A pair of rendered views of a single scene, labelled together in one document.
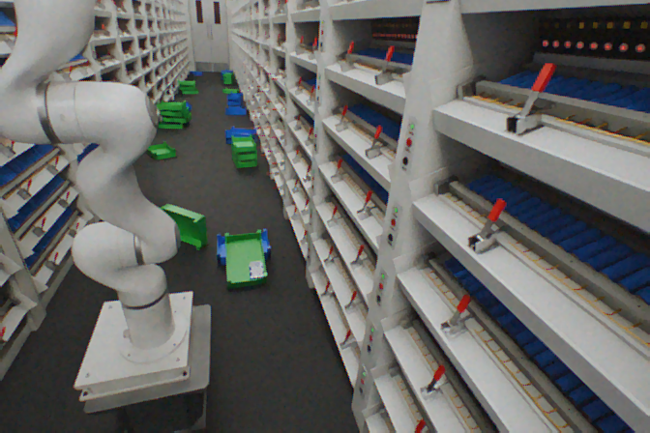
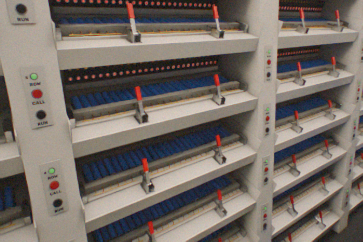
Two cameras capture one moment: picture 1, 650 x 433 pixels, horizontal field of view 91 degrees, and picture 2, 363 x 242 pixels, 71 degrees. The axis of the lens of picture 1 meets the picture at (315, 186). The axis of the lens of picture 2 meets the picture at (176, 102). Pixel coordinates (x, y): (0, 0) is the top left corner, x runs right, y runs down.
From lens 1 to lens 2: 1.32 m
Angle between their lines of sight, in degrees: 98
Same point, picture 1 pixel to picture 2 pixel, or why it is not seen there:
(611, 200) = (324, 40)
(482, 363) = (305, 126)
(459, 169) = not seen: hidden behind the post
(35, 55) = not seen: outside the picture
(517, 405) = (314, 122)
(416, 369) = (286, 177)
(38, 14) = not seen: outside the picture
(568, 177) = (318, 39)
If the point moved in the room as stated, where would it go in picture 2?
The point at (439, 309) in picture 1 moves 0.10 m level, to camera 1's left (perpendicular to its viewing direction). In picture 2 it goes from (288, 132) to (306, 141)
